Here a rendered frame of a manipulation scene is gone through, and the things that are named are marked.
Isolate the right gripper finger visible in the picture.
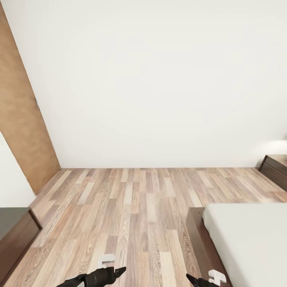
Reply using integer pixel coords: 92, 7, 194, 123
186, 274, 200, 287

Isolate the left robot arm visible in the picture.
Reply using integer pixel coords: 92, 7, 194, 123
56, 254, 126, 287

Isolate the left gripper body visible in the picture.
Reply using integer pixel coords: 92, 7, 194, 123
92, 267, 115, 287

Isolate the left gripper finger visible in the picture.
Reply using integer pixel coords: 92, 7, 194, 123
114, 267, 126, 281

